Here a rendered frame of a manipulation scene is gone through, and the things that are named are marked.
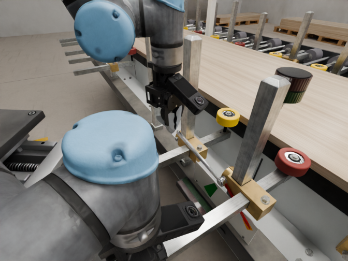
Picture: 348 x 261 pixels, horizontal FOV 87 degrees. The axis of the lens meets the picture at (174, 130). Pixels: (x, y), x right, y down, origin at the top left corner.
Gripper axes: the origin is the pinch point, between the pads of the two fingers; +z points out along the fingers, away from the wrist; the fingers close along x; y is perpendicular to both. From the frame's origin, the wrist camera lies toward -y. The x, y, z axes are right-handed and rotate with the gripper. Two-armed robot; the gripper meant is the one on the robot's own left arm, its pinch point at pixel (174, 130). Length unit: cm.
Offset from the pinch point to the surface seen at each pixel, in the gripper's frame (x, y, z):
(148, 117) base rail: -21.4, 35.1, 22.0
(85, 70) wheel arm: -23, 96, 11
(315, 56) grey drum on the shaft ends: -156, -19, 11
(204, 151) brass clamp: -6.8, -7.9, 9.3
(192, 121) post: -8.7, -0.9, 1.0
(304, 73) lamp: -5.3, -25.8, -22.7
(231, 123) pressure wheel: -18.5, -10.7, 2.9
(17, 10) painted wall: -177, 741, 27
